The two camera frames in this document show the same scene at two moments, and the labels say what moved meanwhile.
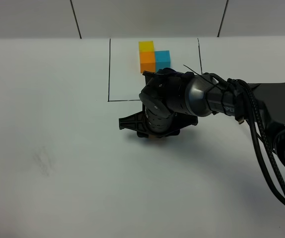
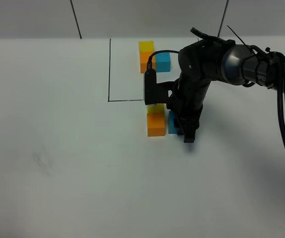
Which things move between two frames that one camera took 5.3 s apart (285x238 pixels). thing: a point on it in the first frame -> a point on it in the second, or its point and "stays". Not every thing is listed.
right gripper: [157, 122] -> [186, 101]
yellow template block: [146, 46] stays
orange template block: [147, 61] stays
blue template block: [162, 59] stays
